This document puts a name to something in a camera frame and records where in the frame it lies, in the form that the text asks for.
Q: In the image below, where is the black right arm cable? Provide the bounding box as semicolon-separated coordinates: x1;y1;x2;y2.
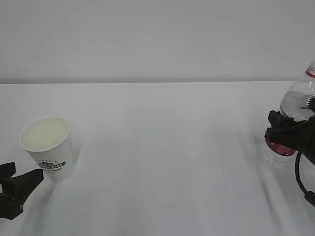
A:
294;151;315;207

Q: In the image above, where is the white paper cup green logo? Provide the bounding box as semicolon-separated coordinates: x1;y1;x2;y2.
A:
18;117;77;181

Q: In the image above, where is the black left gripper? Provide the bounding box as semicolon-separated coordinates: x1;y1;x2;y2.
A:
0;162;44;219

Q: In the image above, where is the clear water bottle red label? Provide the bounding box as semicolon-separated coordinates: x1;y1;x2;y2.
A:
262;62;315;166

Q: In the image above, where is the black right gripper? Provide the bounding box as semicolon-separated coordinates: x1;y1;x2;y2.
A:
264;95;315;165

